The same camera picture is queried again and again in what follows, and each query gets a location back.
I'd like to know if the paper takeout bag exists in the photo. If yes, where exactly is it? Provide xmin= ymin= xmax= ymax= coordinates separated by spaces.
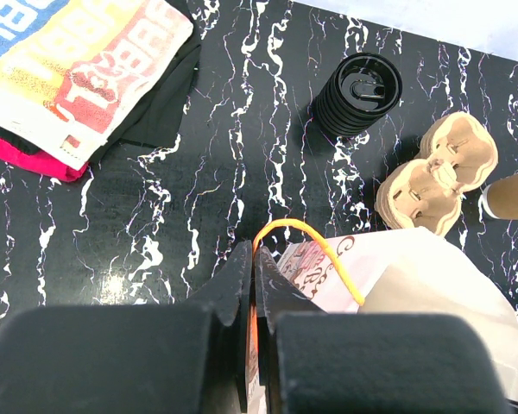
xmin=250 ymin=219 xmax=518 ymax=413

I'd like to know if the black coffee lid stack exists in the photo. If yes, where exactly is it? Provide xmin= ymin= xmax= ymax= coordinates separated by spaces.
xmin=313 ymin=52 xmax=402 ymax=138

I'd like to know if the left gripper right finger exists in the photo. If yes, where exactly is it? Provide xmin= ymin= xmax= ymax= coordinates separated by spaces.
xmin=254 ymin=248 xmax=513 ymax=413

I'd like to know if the red cloth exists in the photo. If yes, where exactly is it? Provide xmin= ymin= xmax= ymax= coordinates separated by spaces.
xmin=0 ymin=138 xmax=89 ymax=182

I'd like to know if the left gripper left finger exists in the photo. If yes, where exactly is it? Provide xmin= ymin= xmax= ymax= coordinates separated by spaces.
xmin=0 ymin=241 xmax=252 ymax=413

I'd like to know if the paper cup stack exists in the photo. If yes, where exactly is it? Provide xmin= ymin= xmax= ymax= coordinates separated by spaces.
xmin=481 ymin=173 xmax=518 ymax=220

